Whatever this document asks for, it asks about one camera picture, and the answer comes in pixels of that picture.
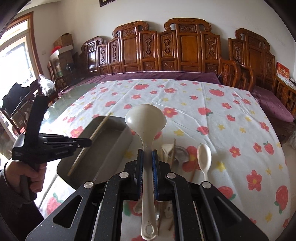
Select cream plastic spoon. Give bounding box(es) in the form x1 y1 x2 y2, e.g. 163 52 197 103
197 144 212 181

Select cream plastic ladle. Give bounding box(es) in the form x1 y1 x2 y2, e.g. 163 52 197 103
125 104 167 240

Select person's left hand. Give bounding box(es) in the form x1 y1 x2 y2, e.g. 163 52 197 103
4 161 47 194

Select grey metal utensil box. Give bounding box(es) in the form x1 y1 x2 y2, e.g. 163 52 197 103
57 116 132 189

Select dark wooden chair at left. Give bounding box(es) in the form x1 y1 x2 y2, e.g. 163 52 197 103
1 80 42 136

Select clear plastic bag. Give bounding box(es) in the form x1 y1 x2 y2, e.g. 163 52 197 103
39 74 56 96

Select strawberry flower tablecloth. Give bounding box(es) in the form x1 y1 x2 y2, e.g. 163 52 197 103
41 79 291 240

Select stacked cardboard boxes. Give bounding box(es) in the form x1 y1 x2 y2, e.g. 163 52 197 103
48 33 75 80

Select purple armchair cushion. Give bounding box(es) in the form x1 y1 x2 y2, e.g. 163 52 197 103
251 85 294 123

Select framed peony flower painting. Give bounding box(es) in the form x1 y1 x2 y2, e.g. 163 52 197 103
99 0 115 7

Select carved wooden long sofa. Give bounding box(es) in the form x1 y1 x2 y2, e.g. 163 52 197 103
81 17 241 82

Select carved wooden armchair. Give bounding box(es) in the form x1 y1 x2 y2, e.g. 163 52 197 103
227 27 296 121

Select red greeting card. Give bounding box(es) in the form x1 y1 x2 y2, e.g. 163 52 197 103
276 61 290 81

